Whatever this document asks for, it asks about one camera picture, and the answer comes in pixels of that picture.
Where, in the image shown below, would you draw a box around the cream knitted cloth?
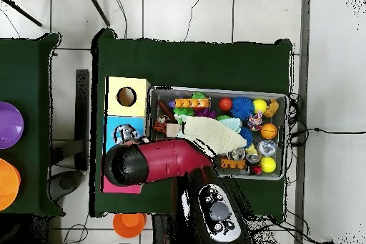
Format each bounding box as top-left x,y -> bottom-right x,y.
178,114 -> 247,159

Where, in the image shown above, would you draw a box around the mint knitted cloth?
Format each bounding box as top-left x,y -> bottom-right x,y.
221,117 -> 243,134

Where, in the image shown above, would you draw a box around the silver mesh bin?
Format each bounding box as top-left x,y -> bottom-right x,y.
144,84 -> 290,181

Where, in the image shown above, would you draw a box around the wooden box with three holes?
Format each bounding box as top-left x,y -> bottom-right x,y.
101,76 -> 152,195

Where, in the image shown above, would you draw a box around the plain wooden cube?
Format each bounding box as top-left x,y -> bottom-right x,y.
166,122 -> 180,138

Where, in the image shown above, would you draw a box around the orange toy building block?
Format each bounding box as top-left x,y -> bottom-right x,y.
174,97 -> 212,110

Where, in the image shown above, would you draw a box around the tiger striped plush toy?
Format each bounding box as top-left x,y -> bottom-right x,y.
153,114 -> 169,134

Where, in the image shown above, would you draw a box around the dark green table cloth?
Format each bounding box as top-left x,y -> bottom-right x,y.
89,27 -> 294,222
0,32 -> 65,216

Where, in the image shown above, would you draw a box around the blue spiky rubber ball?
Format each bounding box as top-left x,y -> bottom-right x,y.
229,96 -> 255,122

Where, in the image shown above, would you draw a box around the yellow smooth ball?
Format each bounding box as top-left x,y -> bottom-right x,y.
252,98 -> 268,115

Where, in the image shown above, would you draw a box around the crushed red drink can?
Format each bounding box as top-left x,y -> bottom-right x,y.
244,152 -> 263,176

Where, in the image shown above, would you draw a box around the orange toy basketball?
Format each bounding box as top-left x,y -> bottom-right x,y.
260,122 -> 279,140

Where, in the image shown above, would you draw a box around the orange plastic cup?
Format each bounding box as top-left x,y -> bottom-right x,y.
112,213 -> 147,239

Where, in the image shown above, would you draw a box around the purple plastic plate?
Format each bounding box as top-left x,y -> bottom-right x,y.
0,101 -> 24,150

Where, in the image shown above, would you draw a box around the orange plastic bowl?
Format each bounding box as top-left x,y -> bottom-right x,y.
0,157 -> 21,212

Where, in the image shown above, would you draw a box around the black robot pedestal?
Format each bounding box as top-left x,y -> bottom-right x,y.
151,213 -> 175,244

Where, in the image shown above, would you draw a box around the black metal frame legs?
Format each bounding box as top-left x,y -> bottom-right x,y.
0,0 -> 111,27

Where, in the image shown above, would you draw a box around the black cable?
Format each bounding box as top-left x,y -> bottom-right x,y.
288,127 -> 366,139

